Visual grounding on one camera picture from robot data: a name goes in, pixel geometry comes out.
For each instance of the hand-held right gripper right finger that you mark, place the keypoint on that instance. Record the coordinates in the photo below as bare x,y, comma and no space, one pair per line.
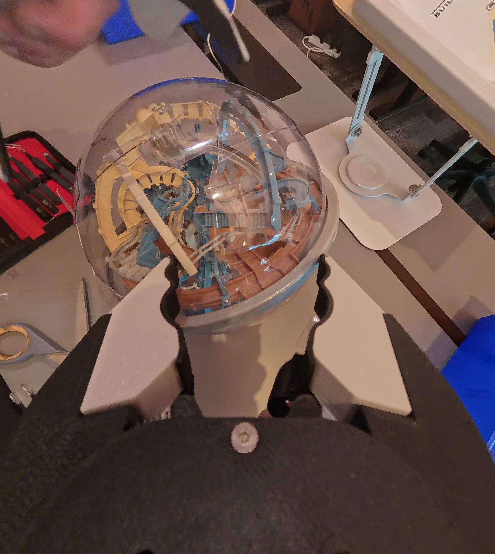
360,355

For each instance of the red tool kit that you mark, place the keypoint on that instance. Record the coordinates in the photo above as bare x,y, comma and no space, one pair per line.
22,216

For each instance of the blue labelled storage bin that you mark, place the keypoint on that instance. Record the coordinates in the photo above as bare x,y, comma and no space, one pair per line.
122,22

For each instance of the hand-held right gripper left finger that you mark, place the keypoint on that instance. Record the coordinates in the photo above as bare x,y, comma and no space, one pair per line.
130,355

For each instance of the person's left hand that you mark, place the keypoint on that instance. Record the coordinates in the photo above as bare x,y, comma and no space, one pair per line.
52,30

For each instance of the clear maze ball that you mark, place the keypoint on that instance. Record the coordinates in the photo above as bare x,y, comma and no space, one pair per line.
204,199

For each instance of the black tweezers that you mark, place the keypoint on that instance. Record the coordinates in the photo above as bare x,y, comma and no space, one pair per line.
86,303

